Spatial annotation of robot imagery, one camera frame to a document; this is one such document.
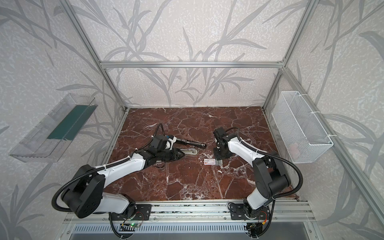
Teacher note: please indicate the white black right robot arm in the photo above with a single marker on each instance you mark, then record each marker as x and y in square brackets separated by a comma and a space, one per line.
[271, 176]

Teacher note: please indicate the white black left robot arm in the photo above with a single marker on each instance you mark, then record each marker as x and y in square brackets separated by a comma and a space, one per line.
[84, 194]

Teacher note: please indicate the clear plastic wall tray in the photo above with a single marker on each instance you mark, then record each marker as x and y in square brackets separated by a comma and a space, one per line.
[48, 141]

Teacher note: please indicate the pink object in basket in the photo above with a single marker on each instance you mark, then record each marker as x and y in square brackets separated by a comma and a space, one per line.
[294, 151]

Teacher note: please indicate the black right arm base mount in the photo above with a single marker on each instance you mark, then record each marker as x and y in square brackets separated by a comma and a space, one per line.
[244, 211]

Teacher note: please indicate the green circuit board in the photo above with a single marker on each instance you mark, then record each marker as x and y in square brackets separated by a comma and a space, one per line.
[129, 227]

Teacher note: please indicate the aluminium frame profiles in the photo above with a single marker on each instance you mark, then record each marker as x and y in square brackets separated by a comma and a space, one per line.
[370, 194]

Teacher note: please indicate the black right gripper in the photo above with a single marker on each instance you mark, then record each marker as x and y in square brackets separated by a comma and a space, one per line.
[219, 151]

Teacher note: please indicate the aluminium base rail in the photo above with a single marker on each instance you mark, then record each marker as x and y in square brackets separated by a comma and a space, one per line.
[289, 219]

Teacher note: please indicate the white wire mesh basket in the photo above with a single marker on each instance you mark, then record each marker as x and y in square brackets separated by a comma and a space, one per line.
[298, 123]

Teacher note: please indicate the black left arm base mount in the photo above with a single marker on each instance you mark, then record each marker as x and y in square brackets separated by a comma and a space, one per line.
[139, 212]

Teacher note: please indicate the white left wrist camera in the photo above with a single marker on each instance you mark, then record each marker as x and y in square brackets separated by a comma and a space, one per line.
[170, 142]

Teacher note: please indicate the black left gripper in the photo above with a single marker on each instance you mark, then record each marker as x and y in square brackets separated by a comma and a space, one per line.
[167, 155]

